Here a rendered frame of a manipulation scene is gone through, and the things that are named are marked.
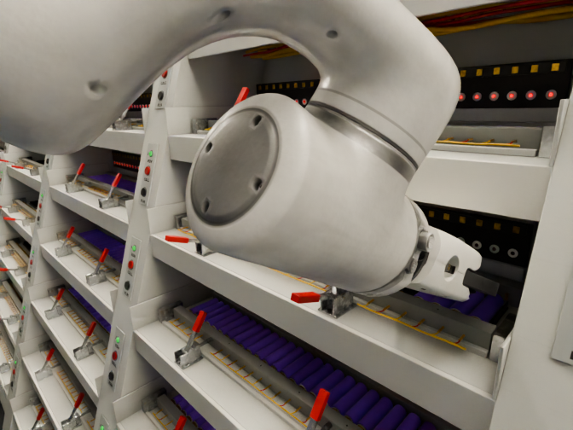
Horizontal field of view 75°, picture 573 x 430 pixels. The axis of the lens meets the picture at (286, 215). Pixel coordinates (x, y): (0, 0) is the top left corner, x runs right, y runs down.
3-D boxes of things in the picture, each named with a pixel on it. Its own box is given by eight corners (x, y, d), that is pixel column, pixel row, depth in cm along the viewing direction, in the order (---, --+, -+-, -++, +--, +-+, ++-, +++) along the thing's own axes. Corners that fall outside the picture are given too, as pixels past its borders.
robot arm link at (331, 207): (358, 155, 30) (296, 252, 31) (240, 55, 20) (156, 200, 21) (450, 200, 24) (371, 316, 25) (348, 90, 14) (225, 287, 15)
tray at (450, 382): (488, 445, 31) (504, 347, 29) (153, 256, 73) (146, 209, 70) (545, 339, 45) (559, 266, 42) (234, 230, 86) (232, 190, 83)
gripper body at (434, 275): (455, 207, 26) (491, 245, 34) (337, 187, 33) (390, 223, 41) (422, 311, 25) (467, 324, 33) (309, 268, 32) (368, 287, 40)
